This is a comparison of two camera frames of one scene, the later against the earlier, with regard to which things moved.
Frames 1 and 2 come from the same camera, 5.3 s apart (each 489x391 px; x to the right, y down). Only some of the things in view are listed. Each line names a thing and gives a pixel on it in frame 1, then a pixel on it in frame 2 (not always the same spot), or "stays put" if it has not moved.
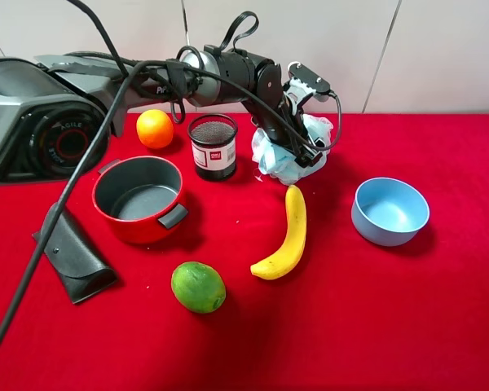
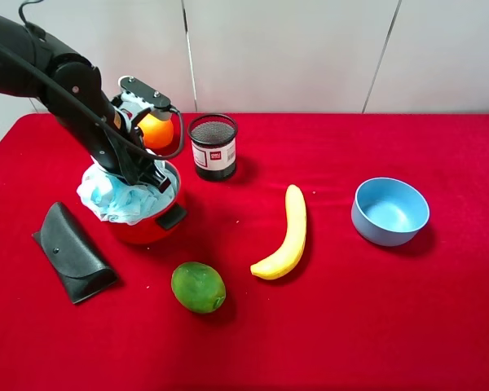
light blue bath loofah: x=271 y=160 to x=121 y=202
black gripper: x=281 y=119 to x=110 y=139
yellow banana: x=288 y=254 stays put
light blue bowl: x=388 y=213 stays put
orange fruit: x=155 y=128 stays put
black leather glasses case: x=79 y=264 stays put
